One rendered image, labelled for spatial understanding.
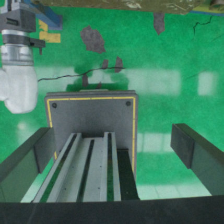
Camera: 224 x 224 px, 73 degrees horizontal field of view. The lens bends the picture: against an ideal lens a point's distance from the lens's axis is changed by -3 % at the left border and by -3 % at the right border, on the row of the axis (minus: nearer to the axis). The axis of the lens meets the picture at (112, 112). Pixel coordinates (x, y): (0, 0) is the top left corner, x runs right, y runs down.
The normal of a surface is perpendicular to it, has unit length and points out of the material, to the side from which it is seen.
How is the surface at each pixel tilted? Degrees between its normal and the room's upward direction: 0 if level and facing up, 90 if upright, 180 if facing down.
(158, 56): 0
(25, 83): 42
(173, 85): 0
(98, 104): 0
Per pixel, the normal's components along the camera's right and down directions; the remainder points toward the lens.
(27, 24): 0.87, 0.18
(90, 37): 0.02, 0.27
